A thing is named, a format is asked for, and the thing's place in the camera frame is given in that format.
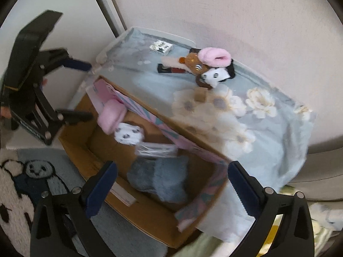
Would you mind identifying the panda pattern rug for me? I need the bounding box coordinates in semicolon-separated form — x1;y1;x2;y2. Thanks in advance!
1;148;167;256

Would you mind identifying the brown bear plush slipper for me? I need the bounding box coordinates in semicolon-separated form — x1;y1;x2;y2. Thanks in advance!
161;53;210;76

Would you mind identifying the brown cardboard box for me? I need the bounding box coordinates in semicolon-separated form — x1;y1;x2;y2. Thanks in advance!
60;77;228;248

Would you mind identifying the floral light blue tablecloth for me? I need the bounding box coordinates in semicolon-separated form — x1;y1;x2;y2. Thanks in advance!
72;27;317;243

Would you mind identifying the clear plastic package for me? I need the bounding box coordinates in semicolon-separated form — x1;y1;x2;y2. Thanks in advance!
135;142;179;158

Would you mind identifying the yellow floral blanket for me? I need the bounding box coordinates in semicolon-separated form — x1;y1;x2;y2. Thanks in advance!
171;187;343;257

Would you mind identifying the blue fluffy slipper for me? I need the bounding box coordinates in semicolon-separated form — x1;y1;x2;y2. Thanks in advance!
127;155;189;204

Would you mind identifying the red and black lipstick box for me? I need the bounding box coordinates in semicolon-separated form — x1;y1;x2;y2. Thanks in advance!
157;63;191;74

